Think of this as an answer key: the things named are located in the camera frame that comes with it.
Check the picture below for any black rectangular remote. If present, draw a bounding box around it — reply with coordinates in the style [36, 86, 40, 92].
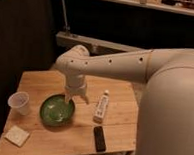
[94, 126, 106, 152]

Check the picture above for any wooden table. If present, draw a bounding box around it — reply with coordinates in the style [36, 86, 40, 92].
[0, 71, 138, 155]

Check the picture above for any white tube with label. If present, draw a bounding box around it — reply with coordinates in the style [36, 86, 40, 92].
[94, 90, 109, 123]

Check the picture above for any translucent white cup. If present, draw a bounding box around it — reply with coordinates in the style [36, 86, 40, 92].
[8, 92, 30, 115]

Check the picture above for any white square coaster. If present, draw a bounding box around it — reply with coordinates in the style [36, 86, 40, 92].
[4, 125, 29, 147]

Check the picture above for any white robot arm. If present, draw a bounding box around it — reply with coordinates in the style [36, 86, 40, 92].
[55, 45, 194, 155]

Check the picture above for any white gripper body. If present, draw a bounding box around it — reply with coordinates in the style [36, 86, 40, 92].
[65, 75, 87, 97]

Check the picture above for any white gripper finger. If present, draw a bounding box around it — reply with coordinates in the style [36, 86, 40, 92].
[83, 94, 89, 104]
[65, 94, 72, 104]

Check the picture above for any green ceramic bowl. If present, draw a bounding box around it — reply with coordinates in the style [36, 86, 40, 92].
[39, 94, 75, 127]

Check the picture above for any metal lamp pole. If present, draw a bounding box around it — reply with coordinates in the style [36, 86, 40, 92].
[61, 0, 71, 36]

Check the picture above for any low wooden tv bench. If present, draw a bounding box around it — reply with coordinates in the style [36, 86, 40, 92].
[56, 31, 140, 55]

